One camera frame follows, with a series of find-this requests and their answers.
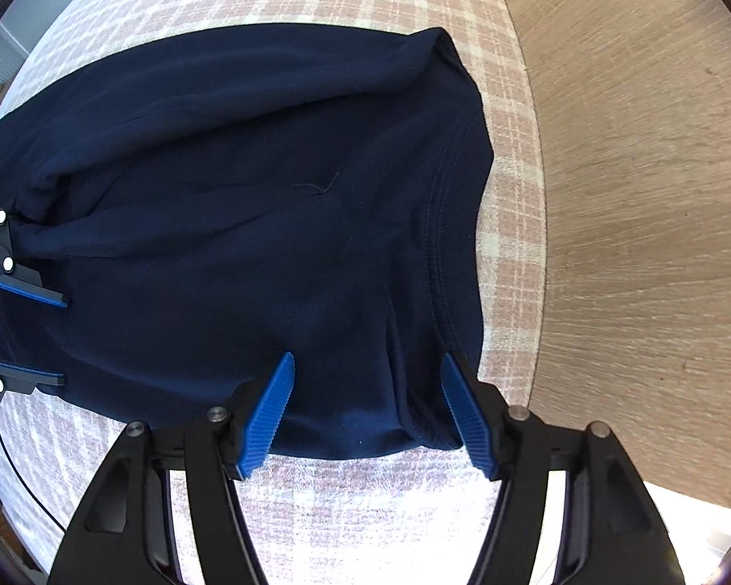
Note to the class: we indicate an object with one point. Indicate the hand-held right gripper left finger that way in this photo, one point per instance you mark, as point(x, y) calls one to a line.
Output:
point(271, 420)

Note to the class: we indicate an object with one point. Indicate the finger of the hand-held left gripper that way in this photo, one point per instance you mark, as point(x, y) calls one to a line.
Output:
point(30, 292)
point(30, 374)

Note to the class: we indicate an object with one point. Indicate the navy blue t-shirt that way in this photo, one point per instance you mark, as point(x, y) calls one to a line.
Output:
point(250, 225)

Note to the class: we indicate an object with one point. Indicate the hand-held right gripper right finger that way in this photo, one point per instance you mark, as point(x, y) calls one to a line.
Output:
point(469, 420)

